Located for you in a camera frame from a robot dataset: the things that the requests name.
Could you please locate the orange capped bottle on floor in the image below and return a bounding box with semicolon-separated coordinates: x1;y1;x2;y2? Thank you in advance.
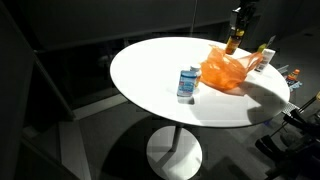
287;69;300;81

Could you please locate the black bottle with yellow cap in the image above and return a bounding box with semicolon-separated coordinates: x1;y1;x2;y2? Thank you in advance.
225;29;244;55

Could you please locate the blue rectangular container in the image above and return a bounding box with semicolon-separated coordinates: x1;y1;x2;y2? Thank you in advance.
177;70;197;97

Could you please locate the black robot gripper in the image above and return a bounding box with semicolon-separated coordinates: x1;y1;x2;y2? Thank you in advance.
230;0;259;30

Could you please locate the white tube container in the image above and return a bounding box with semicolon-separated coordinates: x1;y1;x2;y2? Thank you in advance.
255;49;275;72

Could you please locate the orange plastic bag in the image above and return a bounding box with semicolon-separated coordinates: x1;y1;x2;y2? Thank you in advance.
200;45;263;91

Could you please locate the white pill bottle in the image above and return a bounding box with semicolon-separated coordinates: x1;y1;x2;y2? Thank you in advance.
190;64;202;86

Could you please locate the white round table base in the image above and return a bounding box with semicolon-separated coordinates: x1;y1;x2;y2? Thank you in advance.
146;126;202;180

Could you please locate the round white table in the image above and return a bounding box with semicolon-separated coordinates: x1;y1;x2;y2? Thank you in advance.
110;37;290;128

